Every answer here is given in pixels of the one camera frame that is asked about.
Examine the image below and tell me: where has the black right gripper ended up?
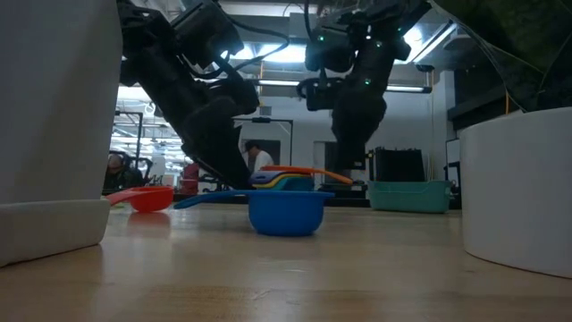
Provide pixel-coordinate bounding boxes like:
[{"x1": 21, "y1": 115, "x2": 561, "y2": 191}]
[{"x1": 297, "y1": 26, "x2": 412, "y2": 171}]

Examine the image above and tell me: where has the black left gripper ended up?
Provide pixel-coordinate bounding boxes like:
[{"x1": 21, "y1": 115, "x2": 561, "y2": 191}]
[{"x1": 133, "y1": 57, "x2": 260, "y2": 191}]

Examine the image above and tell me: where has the orange measuring cup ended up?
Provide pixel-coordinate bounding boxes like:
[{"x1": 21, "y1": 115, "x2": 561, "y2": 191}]
[{"x1": 260, "y1": 165, "x2": 354, "y2": 186}]

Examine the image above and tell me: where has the yellow measuring cup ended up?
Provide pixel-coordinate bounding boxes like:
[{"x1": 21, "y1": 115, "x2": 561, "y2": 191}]
[{"x1": 252, "y1": 173, "x2": 314, "y2": 190}]

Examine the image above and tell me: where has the red measuring cup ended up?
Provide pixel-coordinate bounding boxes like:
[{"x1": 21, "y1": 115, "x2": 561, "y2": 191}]
[{"x1": 106, "y1": 185, "x2": 174, "y2": 214}]

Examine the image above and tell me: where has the teal measuring cup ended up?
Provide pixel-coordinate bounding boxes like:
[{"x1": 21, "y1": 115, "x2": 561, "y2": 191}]
[{"x1": 257, "y1": 176, "x2": 315, "y2": 192}]

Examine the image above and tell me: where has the teal plastic basket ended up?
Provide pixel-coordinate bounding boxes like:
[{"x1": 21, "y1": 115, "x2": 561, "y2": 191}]
[{"x1": 366, "y1": 180, "x2": 452, "y2": 214}]

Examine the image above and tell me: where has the blue measuring cup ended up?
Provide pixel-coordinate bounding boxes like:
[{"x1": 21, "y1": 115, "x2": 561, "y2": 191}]
[{"x1": 172, "y1": 190, "x2": 335, "y2": 237}]

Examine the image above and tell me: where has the magenta chair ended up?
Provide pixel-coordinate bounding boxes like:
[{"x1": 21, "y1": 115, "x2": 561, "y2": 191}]
[{"x1": 181, "y1": 163, "x2": 201, "y2": 195}]

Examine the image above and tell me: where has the large black monitor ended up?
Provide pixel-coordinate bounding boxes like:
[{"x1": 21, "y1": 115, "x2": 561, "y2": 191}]
[{"x1": 374, "y1": 147, "x2": 425, "y2": 182}]

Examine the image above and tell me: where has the person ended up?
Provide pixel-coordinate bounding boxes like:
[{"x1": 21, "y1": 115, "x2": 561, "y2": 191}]
[
  {"x1": 243, "y1": 140, "x2": 275, "y2": 174},
  {"x1": 105, "y1": 154, "x2": 135, "y2": 189}
]

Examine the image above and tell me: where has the distant black robot station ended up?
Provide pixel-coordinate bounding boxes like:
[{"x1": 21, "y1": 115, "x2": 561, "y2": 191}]
[{"x1": 103, "y1": 149, "x2": 154, "y2": 192}]

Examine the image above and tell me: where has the long ceiling light fixture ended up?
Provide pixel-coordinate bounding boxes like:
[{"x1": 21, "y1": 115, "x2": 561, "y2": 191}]
[{"x1": 255, "y1": 78, "x2": 433, "y2": 94}]

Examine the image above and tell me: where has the white hexagonal planter pot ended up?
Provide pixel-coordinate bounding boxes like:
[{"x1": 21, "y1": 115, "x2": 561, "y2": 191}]
[{"x1": 0, "y1": 0, "x2": 124, "y2": 268}]

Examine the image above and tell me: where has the white round planter pot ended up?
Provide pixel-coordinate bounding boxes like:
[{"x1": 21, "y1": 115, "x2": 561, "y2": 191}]
[{"x1": 459, "y1": 106, "x2": 572, "y2": 279}]

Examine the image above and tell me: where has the green snake plant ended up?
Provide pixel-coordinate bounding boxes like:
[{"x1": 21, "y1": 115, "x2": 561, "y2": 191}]
[{"x1": 431, "y1": 0, "x2": 572, "y2": 113}]

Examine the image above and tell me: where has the black metal frame rig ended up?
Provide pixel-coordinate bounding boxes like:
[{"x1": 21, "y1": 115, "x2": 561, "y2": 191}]
[{"x1": 234, "y1": 117, "x2": 295, "y2": 171}]

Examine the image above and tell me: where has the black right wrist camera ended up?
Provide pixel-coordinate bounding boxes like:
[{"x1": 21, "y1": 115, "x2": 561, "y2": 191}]
[{"x1": 305, "y1": 24, "x2": 358, "y2": 73}]

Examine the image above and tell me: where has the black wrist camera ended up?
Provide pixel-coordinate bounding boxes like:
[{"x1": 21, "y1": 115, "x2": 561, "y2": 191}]
[
  {"x1": 172, "y1": 2, "x2": 245, "y2": 71},
  {"x1": 305, "y1": 24, "x2": 358, "y2": 73}
]

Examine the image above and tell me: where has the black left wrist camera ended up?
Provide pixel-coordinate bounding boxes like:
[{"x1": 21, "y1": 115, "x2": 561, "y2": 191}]
[{"x1": 172, "y1": 2, "x2": 245, "y2": 71}]

